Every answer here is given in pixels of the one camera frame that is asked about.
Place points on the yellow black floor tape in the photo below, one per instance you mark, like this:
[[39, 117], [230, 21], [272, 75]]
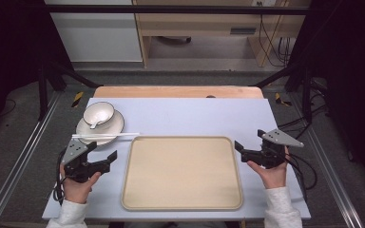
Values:
[[77, 98], [280, 100]]

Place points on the pale blue table board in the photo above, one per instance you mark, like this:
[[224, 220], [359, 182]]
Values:
[[187, 117]]

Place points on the aluminium floor rail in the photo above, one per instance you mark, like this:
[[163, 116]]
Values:
[[15, 164], [332, 171]]

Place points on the white plate dark rim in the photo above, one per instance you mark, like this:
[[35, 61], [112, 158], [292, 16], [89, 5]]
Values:
[[112, 128]]

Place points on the white chopstick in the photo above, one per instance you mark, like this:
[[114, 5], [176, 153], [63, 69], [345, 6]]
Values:
[[107, 137], [123, 134]]

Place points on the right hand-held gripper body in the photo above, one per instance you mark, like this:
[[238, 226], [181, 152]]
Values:
[[274, 152]]

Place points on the white bowl dark rim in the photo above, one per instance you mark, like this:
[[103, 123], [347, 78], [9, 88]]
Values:
[[103, 111]]

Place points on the white ceramic spoon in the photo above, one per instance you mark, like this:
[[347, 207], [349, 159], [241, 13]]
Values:
[[94, 124]]

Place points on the black metal frame stand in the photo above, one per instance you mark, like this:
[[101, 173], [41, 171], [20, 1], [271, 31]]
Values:
[[42, 91], [305, 91]]

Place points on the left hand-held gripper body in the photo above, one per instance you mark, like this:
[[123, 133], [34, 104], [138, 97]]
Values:
[[76, 164]]

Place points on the white cabinet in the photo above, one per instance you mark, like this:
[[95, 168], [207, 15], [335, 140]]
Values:
[[96, 34]]

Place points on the person's left hand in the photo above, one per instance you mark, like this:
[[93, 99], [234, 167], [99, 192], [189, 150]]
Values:
[[76, 190]]

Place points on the beige rectangular tray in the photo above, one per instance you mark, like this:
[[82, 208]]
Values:
[[182, 172]]

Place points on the wooden desk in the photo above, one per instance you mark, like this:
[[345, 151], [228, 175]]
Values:
[[202, 23]]

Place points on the black horizontal frame bar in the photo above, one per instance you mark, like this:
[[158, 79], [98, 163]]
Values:
[[177, 9]]

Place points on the person's right hand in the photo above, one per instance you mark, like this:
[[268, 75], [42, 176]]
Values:
[[272, 177]]

